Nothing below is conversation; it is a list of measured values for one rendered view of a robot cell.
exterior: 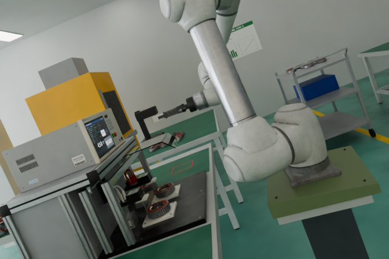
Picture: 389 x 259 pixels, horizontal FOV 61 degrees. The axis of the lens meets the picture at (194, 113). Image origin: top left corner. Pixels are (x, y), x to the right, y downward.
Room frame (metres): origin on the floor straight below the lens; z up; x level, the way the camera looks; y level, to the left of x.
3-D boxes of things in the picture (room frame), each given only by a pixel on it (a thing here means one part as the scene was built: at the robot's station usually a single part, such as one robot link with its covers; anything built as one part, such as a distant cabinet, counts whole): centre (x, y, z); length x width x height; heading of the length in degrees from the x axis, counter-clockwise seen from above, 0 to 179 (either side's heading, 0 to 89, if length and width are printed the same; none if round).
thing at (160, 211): (1.48, 0.32, 0.80); 0.11 x 0.11 x 0.04
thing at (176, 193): (1.72, 0.30, 0.78); 0.15 x 0.15 x 0.01; 85
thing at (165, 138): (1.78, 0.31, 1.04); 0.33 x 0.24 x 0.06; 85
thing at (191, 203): (1.60, 0.33, 0.76); 0.64 x 0.47 x 0.02; 175
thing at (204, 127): (3.99, 0.32, 0.38); 1.85 x 1.10 x 0.75; 175
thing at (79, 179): (1.63, 0.63, 1.09); 0.68 x 0.44 x 0.05; 175
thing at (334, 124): (3.79, -1.42, 0.51); 1.01 x 0.60 x 1.01; 175
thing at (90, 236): (1.62, 0.57, 0.92); 0.66 x 0.01 x 0.30; 175
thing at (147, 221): (1.48, 0.32, 0.78); 0.15 x 0.15 x 0.01; 85
